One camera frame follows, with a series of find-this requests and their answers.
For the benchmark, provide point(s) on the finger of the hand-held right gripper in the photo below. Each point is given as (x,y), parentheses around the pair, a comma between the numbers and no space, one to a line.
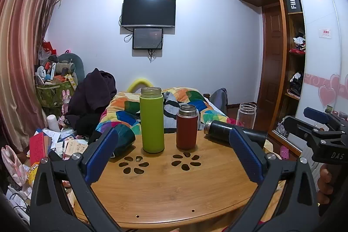
(297,126)
(316,113)

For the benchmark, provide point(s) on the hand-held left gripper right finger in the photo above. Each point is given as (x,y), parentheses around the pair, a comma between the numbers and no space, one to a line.
(246,157)

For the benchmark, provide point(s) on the yellow cushion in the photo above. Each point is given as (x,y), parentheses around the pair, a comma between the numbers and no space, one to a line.
(140,82)

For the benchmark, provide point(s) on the wall television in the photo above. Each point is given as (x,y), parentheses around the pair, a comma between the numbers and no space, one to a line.
(148,12)

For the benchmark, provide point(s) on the grey plush toy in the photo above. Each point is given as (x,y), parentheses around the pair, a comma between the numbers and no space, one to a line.
(74,63)

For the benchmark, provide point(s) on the small black monitor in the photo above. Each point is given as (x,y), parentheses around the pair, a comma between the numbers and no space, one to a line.
(147,38)

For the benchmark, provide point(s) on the clear glass cup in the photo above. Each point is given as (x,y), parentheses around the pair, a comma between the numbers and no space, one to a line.
(246,116)

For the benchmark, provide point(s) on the white bottle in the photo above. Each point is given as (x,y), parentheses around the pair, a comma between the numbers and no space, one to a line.
(53,123)

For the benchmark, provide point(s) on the pink bunny toy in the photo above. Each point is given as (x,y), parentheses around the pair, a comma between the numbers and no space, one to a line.
(66,101)

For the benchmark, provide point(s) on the black cup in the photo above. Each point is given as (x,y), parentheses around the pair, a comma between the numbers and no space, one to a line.
(219,130)

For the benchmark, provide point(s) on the grey bag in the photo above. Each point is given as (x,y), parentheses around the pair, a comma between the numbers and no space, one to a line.
(219,98)

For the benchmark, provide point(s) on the green cup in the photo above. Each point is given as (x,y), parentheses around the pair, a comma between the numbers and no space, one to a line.
(151,123)

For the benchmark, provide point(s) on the dark purple jacket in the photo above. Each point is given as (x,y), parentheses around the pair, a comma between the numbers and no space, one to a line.
(92,93)

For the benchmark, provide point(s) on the pink slipper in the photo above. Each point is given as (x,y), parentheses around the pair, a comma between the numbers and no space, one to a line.
(284,152)

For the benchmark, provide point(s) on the brown wooden door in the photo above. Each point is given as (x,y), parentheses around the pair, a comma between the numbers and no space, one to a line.
(272,63)

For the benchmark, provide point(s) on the striped grey cloth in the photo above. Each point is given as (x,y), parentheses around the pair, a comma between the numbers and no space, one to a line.
(171,112)

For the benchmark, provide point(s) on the green storage bag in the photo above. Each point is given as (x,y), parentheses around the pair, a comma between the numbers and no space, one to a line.
(50,96)

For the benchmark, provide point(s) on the dark teal cloth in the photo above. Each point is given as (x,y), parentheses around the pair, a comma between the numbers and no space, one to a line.
(125,139)

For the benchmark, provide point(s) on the colourful patchwork quilt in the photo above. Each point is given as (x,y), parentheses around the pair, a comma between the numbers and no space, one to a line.
(122,107)

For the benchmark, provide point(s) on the wooden wardrobe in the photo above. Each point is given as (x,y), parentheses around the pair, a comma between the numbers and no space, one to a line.
(312,44)

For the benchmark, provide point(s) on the striped pink curtain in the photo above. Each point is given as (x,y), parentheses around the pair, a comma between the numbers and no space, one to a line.
(19,58)

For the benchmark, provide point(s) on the red cup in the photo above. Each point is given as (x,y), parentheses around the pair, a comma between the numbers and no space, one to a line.
(186,128)

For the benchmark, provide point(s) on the red book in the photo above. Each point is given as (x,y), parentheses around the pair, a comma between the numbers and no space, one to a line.
(38,149)

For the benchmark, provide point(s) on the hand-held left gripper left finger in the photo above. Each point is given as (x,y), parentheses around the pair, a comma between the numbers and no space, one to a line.
(102,151)

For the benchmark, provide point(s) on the person's right hand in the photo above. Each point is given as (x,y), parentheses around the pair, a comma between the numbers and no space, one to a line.
(325,183)

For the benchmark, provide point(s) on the black box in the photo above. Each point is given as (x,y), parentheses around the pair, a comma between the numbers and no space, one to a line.
(293,2)

